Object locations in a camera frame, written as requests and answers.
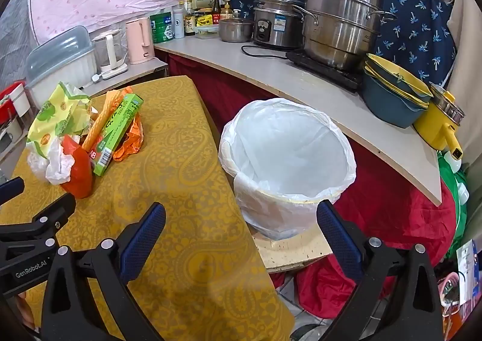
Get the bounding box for small steel pot with lid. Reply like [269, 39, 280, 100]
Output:
[218, 18, 255, 43]

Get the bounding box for white plastic container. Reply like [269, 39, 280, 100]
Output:
[0, 115, 27, 155]

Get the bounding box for green wasabi box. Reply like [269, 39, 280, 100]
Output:
[92, 93, 144, 177]

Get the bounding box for black power cable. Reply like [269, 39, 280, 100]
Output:
[241, 45, 290, 60]

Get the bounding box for yellow green plastic bag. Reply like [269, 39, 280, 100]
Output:
[26, 82, 93, 159]

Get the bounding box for glass kettle with white handle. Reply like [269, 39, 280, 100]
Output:
[91, 29, 129, 80]

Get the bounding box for pink plastic item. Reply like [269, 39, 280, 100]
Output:
[439, 273, 468, 311]

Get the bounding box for large steel steamer pot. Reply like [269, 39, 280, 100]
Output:
[292, 0, 398, 71]

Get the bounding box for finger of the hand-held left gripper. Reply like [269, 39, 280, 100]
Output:
[0, 193, 77, 251]
[0, 177, 25, 207]

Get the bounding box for steel rice cooker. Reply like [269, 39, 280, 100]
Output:
[252, 0, 305, 49]

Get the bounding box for person's left hand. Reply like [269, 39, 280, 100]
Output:
[13, 290, 43, 331]

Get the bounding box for white dish rack with cover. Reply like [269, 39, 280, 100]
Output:
[24, 25, 99, 108]

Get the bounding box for red plastic basket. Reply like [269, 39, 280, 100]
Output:
[0, 83, 29, 127]

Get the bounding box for teal bowl with yellow inside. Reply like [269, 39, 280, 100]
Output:
[367, 53, 433, 98]
[364, 62, 432, 105]

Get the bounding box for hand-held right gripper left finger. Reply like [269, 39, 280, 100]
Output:
[41, 202, 167, 341]

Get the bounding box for dark bottle with white label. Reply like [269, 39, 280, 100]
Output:
[184, 0, 196, 37]

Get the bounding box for yellow electric pot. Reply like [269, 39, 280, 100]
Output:
[412, 83, 465, 161]

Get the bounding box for white thermos bottle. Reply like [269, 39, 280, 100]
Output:
[173, 7, 186, 39]

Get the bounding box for stacked teal yellow bowls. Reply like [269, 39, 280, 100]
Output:
[362, 71, 429, 128]

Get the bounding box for green cloth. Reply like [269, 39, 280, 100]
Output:
[437, 150, 471, 262]

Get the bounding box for white blue carton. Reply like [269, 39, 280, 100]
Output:
[455, 239, 477, 289]

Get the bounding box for beige curtain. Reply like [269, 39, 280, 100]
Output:
[440, 0, 482, 176]

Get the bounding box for orange wrapper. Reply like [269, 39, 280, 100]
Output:
[113, 111, 144, 163]

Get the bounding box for clear food container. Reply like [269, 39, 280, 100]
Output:
[195, 11, 220, 40]

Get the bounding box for wooden board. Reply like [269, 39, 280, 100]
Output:
[252, 230, 334, 274]

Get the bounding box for green tin can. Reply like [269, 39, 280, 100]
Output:
[150, 11, 176, 44]

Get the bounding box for white plastic bag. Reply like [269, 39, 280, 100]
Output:
[218, 98, 357, 242]
[27, 135, 76, 185]

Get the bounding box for pink electric kettle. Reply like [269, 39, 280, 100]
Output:
[125, 17, 155, 65]

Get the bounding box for grey patterned cloth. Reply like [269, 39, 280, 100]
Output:
[0, 0, 38, 83]

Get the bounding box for navy palm print cloth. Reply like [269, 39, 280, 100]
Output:
[225, 0, 458, 89]

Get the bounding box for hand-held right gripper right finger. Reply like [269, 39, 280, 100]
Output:
[316, 200, 445, 341]

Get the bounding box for black induction cooktop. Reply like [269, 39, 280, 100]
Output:
[285, 50, 365, 93]

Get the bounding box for grey low shelf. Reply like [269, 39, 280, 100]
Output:
[81, 58, 169, 98]

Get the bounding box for grey counter board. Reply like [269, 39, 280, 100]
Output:
[154, 37, 442, 206]

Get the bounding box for red plastic bag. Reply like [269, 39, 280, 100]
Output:
[60, 134, 95, 199]

